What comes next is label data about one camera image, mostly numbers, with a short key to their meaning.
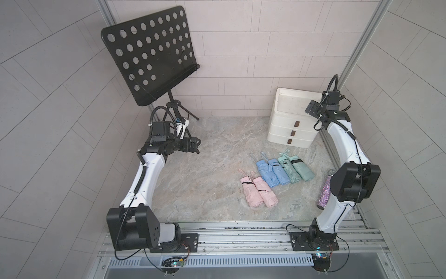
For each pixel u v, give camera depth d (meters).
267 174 0.89
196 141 0.71
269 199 0.80
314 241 0.66
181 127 0.71
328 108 0.64
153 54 0.64
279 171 0.89
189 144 0.69
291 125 0.92
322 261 0.68
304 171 0.91
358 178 0.48
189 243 0.71
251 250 0.71
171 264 0.66
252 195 0.81
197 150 0.99
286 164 0.91
